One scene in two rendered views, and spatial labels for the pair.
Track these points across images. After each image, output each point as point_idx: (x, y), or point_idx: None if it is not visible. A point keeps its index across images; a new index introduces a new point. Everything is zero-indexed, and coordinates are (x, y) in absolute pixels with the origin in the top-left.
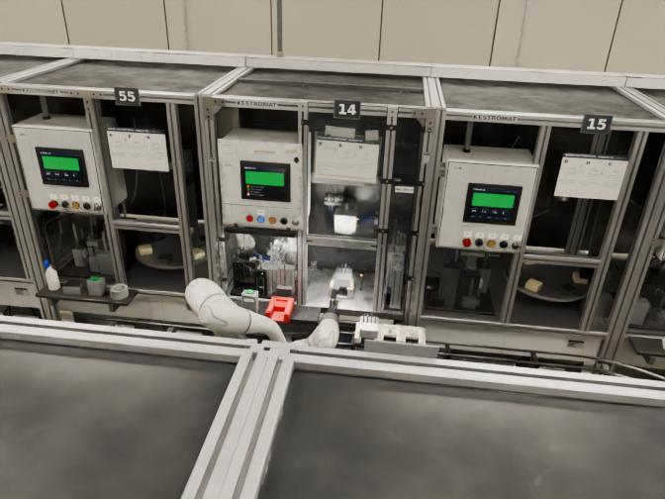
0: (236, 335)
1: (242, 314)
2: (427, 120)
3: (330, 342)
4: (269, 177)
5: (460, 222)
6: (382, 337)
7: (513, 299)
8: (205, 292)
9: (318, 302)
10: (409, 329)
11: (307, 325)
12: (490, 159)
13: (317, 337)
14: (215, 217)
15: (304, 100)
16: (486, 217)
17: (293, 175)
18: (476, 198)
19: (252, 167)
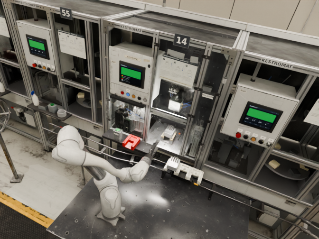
0: None
1: (79, 156)
2: (230, 56)
3: (138, 176)
4: (133, 73)
5: (237, 122)
6: (178, 171)
7: (258, 171)
8: (63, 136)
9: (153, 142)
10: (195, 170)
11: None
12: (266, 89)
13: (132, 171)
14: (106, 87)
15: (158, 31)
16: (254, 124)
17: (146, 74)
18: (250, 111)
19: (125, 65)
